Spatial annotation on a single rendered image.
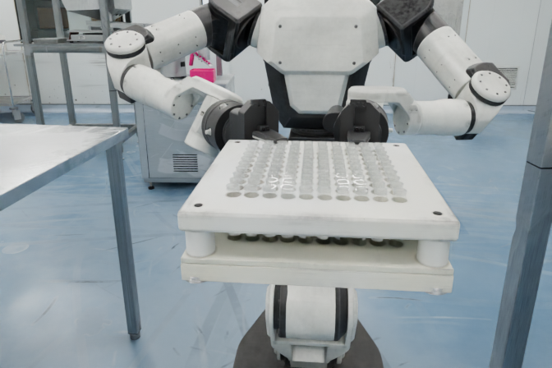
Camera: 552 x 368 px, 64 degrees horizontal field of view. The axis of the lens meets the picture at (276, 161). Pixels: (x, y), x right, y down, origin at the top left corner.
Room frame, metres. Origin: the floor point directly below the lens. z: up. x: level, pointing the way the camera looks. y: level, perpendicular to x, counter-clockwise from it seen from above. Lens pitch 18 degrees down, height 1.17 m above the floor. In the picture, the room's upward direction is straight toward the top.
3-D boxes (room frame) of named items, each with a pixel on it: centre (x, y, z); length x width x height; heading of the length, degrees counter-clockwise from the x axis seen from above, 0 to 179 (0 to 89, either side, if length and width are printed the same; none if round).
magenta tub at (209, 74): (3.02, 0.49, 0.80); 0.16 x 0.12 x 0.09; 89
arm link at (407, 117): (0.82, -0.20, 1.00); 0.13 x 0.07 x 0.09; 104
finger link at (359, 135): (0.59, -0.11, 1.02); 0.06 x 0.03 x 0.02; 167
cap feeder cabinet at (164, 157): (3.22, 0.64, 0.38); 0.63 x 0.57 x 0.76; 89
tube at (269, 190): (0.40, 0.01, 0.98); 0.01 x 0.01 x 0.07
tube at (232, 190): (0.40, 0.04, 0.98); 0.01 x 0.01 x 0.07
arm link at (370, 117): (0.68, -0.13, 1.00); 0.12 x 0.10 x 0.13; 167
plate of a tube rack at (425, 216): (0.47, -0.04, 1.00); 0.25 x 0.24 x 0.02; 85
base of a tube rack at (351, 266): (0.47, -0.04, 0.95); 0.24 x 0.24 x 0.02; 85
